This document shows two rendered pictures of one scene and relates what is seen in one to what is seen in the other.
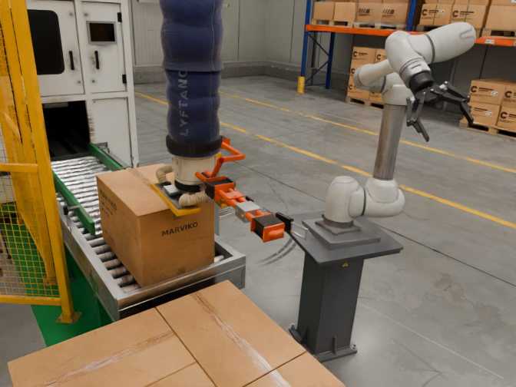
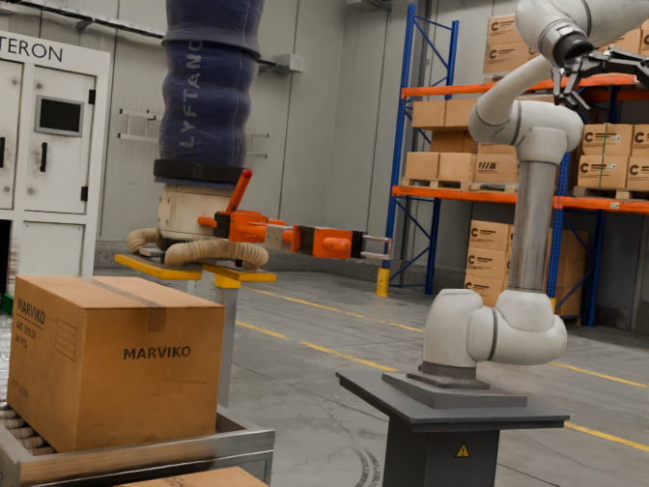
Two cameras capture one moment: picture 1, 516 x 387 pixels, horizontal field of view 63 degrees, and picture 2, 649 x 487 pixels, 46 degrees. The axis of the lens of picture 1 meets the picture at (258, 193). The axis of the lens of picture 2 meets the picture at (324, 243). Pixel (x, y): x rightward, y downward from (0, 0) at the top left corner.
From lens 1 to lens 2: 0.58 m
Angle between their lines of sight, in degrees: 20
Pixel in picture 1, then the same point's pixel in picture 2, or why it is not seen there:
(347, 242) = (465, 396)
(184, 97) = (194, 85)
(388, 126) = (528, 197)
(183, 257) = (156, 414)
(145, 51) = (120, 215)
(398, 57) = (536, 20)
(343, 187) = (456, 300)
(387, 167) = (531, 267)
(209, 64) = (239, 36)
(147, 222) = (100, 324)
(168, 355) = not seen: outside the picture
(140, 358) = not seen: outside the picture
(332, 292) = not seen: outside the picture
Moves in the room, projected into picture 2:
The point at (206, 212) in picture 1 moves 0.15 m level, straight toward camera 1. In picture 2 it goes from (210, 331) to (208, 342)
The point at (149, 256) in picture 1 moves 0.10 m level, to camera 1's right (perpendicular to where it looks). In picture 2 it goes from (94, 394) to (133, 398)
